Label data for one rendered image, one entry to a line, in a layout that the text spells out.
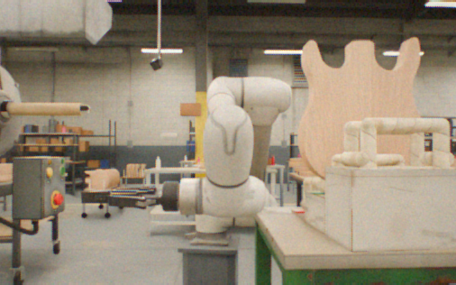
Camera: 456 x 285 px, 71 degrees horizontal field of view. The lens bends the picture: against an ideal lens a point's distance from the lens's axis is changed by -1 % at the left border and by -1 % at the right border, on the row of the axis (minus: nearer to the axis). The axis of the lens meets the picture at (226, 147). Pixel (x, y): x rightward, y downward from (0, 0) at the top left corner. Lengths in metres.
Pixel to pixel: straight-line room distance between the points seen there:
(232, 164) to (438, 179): 0.44
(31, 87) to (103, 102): 2.63
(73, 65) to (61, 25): 12.51
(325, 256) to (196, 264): 0.95
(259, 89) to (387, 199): 0.65
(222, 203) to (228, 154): 0.14
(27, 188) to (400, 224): 1.06
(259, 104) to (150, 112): 11.03
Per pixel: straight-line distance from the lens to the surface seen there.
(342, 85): 0.95
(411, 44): 1.08
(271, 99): 1.23
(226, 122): 0.65
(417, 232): 0.81
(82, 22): 0.81
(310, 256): 0.71
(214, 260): 1.56
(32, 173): 1.21
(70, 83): 13.23
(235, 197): 0.75
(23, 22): 0.87
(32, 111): 0.98
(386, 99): 1.01
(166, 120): 12.06
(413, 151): 0.91
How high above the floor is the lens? 1.14
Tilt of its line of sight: 1 degrees up
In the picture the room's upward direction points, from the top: straight up
